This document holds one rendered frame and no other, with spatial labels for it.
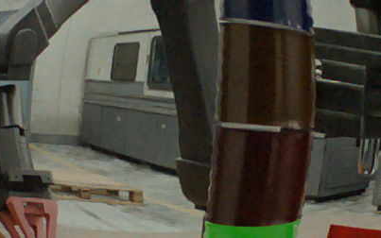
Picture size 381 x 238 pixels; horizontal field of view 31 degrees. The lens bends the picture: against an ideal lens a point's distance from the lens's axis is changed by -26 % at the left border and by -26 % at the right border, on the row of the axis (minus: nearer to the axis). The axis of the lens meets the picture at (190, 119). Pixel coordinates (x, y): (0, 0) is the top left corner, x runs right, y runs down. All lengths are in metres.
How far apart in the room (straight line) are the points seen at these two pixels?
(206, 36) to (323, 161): 6.61
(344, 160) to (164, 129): 3.02
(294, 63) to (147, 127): 9.97
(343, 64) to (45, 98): 11.48
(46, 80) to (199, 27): 11.08
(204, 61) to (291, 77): 0.64
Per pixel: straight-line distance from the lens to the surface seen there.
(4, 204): 0.73
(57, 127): 12.10
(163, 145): 9.93
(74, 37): 12.13
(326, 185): 7.57
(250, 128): 0.28
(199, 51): 0.91
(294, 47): 0.28
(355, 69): 0.53
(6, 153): 0.73
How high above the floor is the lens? 1.14
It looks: 3 degrees down
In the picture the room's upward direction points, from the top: 4 degrees clockwise
